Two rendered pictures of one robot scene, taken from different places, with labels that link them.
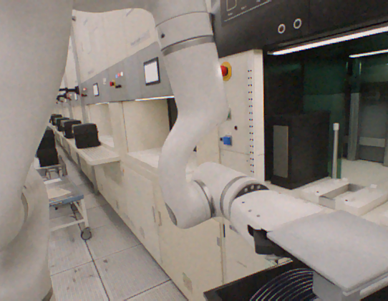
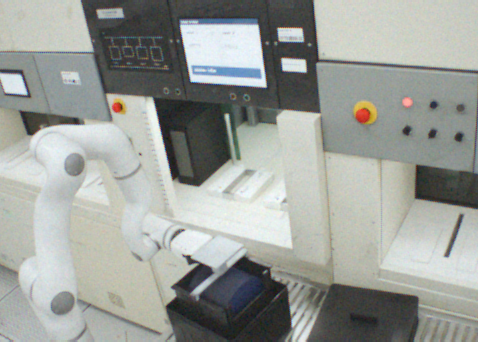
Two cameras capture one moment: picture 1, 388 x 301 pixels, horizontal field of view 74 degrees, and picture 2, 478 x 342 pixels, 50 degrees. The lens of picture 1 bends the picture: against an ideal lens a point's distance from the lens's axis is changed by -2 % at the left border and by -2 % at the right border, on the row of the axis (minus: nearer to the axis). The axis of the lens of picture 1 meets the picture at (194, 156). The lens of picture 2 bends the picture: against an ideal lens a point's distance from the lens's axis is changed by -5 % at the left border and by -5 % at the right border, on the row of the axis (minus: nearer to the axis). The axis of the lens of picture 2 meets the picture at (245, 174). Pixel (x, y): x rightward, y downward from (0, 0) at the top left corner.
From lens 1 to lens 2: 1.23 m
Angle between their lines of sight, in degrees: 28
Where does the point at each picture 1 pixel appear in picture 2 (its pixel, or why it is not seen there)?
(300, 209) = (201, 240)
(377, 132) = not seen: hidden behind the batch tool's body
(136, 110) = not seen: outside the picture
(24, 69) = (64, 219)
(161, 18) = (114, 166)
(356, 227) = (222, 244)
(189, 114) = (136, 205)
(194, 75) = (136, 188)
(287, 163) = (190, 164)
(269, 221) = (190, 250)
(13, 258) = not seen: hidden behind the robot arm
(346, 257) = (217, 258)
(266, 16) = (152, 78)
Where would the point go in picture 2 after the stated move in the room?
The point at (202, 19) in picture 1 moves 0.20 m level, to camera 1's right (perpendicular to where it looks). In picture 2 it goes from (134, 160) to (198, 137)
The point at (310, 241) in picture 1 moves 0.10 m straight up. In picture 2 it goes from (206, 255) to (199, 227)
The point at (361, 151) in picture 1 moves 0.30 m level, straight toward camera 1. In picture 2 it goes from (260, 114) to (256, 140)
